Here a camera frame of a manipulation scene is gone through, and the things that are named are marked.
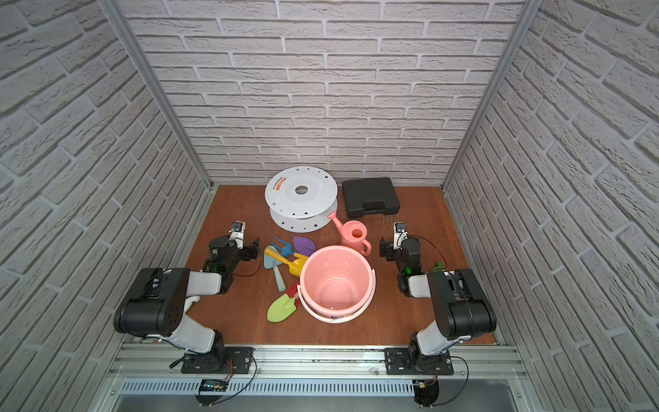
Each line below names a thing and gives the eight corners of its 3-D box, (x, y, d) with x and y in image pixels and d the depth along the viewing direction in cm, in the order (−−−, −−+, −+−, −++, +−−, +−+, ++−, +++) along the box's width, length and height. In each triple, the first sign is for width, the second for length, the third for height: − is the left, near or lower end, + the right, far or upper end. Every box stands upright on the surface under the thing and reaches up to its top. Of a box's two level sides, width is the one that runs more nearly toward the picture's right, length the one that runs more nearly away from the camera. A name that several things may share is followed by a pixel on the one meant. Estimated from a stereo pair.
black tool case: (347, 220, 109) (347, 211, 104) (340, 187, 122) (340, 178, 117) (398, 214, 111) (400, 206, 107) (386, 183, 124) (388, 174, 119)
